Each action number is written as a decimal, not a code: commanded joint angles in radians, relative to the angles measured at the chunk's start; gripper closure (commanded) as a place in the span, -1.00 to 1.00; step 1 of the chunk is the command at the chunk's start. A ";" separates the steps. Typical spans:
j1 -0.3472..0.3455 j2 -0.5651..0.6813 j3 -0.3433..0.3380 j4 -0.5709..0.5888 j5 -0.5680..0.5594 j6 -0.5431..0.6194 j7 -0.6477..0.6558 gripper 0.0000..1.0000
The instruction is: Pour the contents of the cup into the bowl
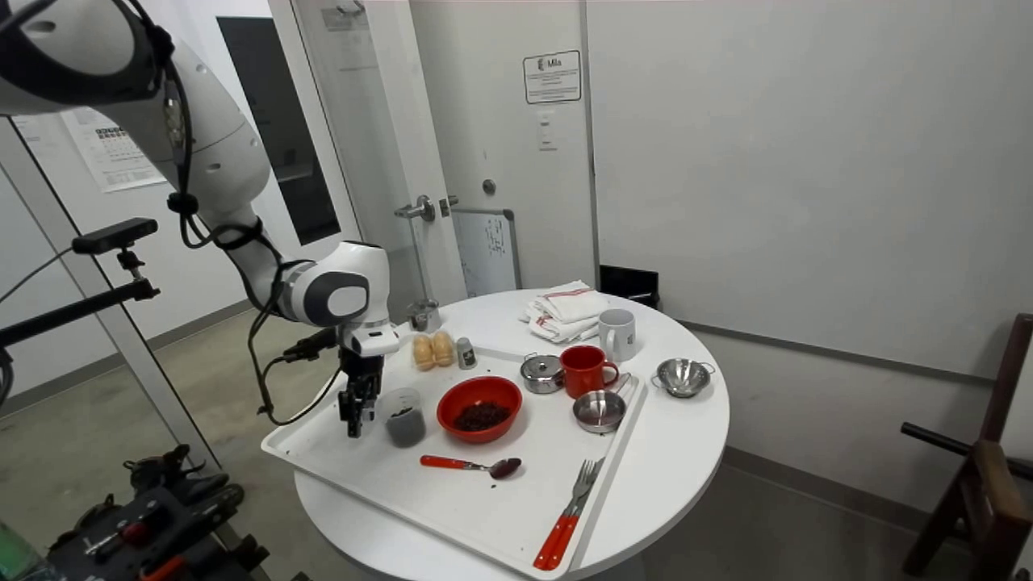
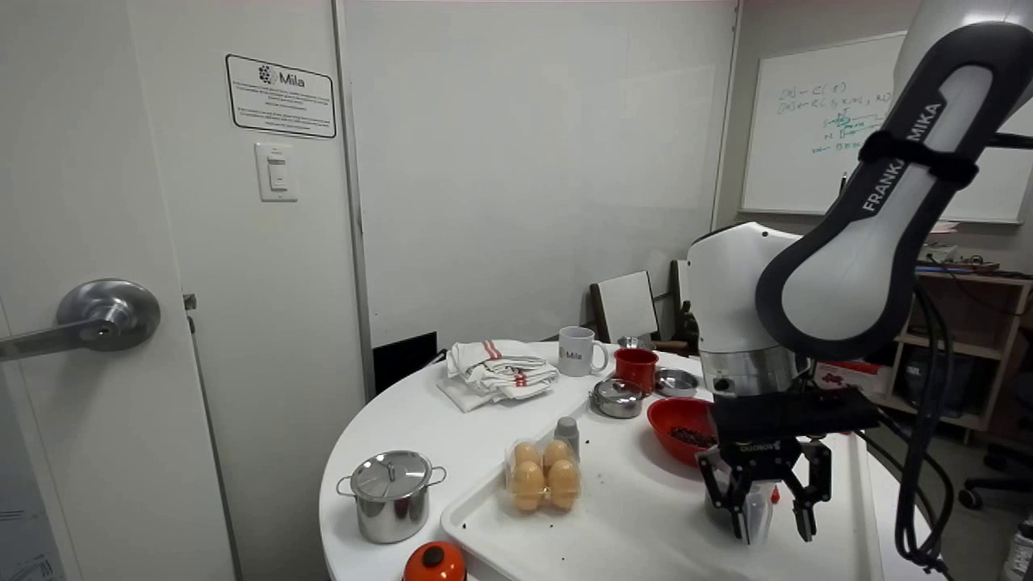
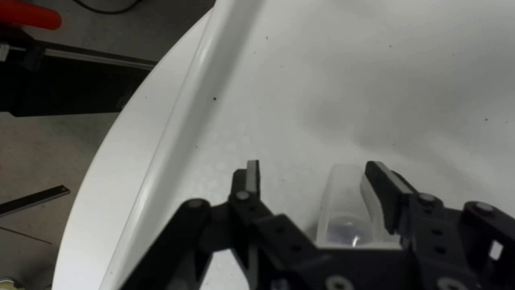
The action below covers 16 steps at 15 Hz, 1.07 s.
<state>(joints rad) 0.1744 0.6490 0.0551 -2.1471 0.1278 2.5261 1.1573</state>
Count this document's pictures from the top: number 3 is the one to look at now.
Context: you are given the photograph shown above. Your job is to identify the clear plastic cup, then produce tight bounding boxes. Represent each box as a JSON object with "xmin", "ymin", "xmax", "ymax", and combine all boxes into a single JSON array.
[{"xmin": 313, "ymin": 162, "xmax": 402, "ymax": 249}]

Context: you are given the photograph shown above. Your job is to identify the black tool bag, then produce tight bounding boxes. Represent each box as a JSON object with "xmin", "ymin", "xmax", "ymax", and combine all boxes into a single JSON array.
[{"xmin": 0, "ymin": 26, "xmax": 157, "ymax": 117}]

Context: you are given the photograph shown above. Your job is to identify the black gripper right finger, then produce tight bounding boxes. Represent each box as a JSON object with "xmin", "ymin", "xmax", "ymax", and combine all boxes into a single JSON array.
[{"xmin": 363, "ymin": 159, "xmax": 515, "ymax": 290}]

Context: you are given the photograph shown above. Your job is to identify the red tool handle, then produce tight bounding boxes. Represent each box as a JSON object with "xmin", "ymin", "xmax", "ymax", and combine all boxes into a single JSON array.
[{"xmin": 0, "ymin": 0, "xmax": 62, "ymax": 30}]

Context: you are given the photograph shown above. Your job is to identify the black flat bar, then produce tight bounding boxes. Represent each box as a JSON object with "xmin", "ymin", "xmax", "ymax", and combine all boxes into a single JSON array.
[{"xmin": 0, "ymin": 183, "xmax": 70, "ymax": 216}]

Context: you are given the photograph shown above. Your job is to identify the white plastic tray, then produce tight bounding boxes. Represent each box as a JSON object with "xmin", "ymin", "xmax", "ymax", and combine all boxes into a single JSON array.
[{"xmin": 98, "ymin": 0, "xmax": 515, "ymax": 290}]

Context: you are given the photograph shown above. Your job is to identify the thin black floor cable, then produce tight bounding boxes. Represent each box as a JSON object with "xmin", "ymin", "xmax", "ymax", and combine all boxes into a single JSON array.
[{"xmin": 73, "ymin": 0, "xmax": 143, "ymax": 16}]

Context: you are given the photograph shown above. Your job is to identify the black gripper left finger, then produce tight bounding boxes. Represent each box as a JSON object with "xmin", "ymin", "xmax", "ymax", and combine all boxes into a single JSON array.
[{"xmin": 118, "ymin": 158, "xmax": 328, "ymax": 290}]

